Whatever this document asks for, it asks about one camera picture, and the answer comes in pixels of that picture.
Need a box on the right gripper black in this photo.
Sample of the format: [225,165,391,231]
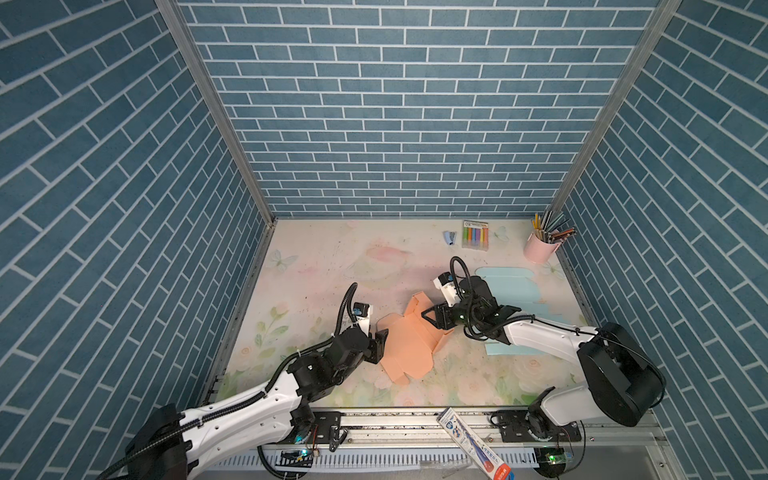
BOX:
[420,299,482,329]

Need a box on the pink cardboard box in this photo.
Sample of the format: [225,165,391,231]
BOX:
[376,292,453,386]

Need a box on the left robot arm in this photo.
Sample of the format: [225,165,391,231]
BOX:
[99,283,388,479]

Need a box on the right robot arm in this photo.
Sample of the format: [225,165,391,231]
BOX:
[422,256,667,441]

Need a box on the light blue cardboard box blank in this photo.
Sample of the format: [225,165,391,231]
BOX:
[476,265,586,325]

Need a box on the toothpaste tube box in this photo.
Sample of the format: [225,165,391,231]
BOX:
[437,407,514,480]

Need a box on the coloured marker pack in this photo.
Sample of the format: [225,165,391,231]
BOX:
[462,220,490,251]

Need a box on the pink pencil cup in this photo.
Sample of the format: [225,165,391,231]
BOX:
[523,233,562,264]

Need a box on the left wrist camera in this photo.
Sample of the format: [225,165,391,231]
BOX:
[351,302,372,335]

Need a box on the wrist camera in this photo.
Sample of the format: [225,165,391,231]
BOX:
[433,272,461,307]
[351,302,372,335]

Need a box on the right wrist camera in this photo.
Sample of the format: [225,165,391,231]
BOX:
[433,272,461,307]

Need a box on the aluminium mounting rail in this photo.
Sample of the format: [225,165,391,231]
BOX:
[179,401,684,479]

